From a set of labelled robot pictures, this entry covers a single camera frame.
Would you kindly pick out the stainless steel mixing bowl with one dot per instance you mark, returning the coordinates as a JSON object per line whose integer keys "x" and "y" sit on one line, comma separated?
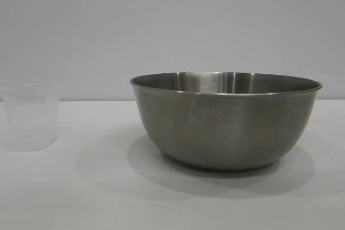
{"x": 226, "y": 127}

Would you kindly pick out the translucent plastic measuring cup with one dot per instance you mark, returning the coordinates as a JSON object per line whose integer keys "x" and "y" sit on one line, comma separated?
{"x": 27, "y": 117}

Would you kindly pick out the white tablecloth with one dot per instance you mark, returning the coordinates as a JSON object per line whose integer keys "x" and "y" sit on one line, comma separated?
{"x": 107, "y": 200}

